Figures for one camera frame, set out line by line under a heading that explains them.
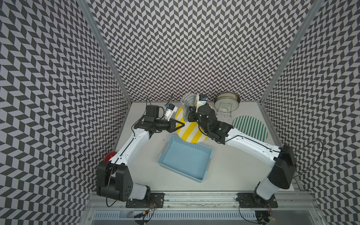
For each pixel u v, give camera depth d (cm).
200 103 65
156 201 72
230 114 109
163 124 68
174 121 71
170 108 71
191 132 77
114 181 41
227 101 103
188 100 72
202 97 63
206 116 53
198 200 75
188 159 89
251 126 102
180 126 74
